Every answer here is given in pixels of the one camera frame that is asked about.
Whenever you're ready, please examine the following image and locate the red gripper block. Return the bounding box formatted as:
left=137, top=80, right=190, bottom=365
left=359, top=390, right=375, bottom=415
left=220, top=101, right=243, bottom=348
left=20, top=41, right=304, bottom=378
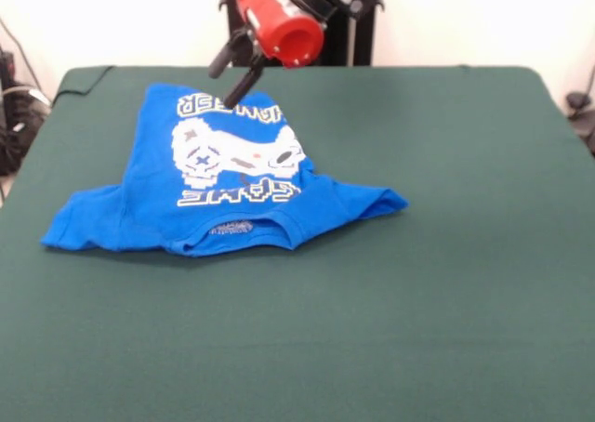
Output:
left=207, top=0, right=325, bottom=110

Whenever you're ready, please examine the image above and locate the blue printed t-shirt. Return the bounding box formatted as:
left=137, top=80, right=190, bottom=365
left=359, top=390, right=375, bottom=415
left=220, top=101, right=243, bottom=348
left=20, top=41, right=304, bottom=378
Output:
left=40, top=82, right=410, bottom=258

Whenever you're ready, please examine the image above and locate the small black box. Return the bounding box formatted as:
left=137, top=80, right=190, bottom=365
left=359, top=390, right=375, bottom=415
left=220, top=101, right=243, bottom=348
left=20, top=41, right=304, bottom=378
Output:
left=0, top=49, right=18, bottom=88

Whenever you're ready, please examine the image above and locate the dark green table cloth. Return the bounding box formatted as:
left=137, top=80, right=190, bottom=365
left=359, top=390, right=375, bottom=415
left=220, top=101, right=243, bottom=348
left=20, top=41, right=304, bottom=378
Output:
left=0, top=65, right=595, bottom=422

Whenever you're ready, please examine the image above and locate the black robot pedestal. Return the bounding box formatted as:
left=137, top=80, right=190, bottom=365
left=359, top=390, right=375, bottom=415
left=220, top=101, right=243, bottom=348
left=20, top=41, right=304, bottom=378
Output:
left=218, top=0, right=387, bottom=68

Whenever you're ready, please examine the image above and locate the black cable bundle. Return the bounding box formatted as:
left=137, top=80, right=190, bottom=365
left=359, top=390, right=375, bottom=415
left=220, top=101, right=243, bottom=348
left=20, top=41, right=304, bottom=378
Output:
left=0, top=85, right=52, bottom=177

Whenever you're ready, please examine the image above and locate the black plug with cable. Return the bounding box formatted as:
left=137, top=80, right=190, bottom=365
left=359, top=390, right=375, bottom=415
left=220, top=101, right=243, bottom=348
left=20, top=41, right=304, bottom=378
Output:
left=564, top=90, right=595, bottom=158

